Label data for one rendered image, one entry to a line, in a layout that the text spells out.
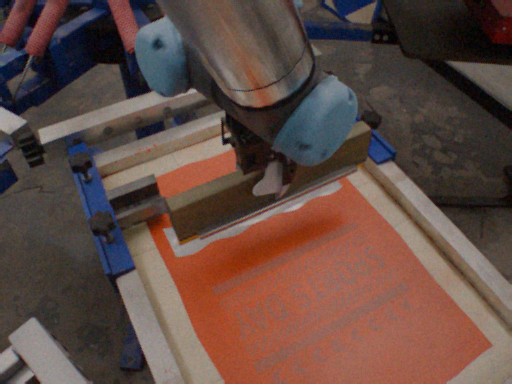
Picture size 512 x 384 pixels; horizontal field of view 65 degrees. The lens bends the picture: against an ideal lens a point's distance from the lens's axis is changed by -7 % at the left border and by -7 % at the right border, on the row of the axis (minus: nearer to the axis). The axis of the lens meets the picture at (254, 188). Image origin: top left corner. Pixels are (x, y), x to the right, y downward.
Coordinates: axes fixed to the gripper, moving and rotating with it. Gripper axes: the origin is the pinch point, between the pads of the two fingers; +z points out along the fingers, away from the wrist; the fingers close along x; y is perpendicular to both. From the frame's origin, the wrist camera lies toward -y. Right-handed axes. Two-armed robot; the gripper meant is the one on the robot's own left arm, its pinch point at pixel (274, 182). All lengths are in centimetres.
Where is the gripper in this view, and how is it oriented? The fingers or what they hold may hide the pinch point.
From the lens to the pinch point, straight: 70.6
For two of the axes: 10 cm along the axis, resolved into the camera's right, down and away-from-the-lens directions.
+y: -8.8, 3.5, -3.1
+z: 0.0, 6.5, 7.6
